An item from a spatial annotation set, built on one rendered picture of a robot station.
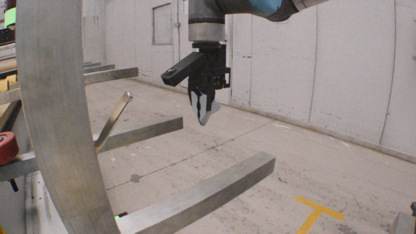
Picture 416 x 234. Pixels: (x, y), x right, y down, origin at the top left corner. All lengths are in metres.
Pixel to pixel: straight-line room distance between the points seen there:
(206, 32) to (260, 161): 0.31
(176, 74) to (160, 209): 0.31
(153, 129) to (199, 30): 0.24
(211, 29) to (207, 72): 0.10
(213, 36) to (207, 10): 0.06
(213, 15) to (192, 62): 0.12
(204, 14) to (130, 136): 0.31
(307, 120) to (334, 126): 0.38
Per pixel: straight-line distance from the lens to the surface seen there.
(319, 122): 2.92
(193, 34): 0.52
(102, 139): 0.32
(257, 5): 0.46
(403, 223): 0.32
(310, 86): 2.87
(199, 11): 0.52
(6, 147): 0.42
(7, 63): 2.73
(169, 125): 0.50
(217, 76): 0.55
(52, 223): 0.66
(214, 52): 0.56
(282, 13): 0.59
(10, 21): 0.36
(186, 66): 0.49
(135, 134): 0.47
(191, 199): 0.26
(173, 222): 0.25
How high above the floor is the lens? 1.03
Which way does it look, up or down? 19 degrees down
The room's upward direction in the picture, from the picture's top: straight up
